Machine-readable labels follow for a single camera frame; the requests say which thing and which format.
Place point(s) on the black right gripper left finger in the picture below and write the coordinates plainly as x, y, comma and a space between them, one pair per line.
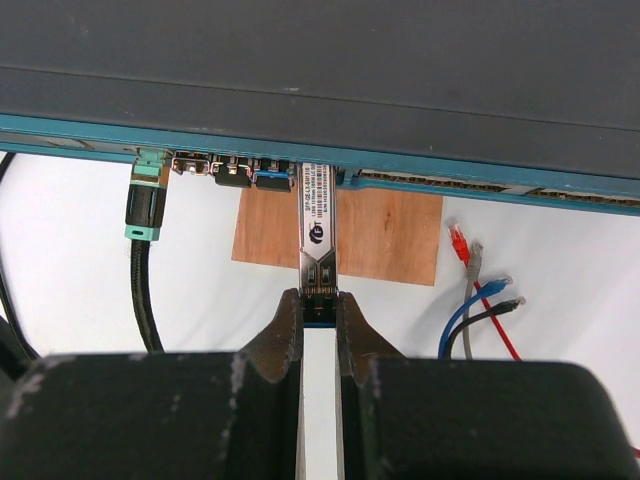
221, 415

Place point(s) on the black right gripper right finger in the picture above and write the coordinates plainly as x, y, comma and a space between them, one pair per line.
419, 418

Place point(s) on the silver SFP module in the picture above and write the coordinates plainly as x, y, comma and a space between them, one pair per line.
318, 289
232, 171
194, 163
273, 175

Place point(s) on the dark network switch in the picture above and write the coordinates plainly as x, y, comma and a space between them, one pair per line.
531, 102

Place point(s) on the wooden board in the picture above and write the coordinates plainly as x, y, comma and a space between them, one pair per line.
381, 234

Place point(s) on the black cable teal plug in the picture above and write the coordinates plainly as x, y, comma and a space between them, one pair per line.
144, 214

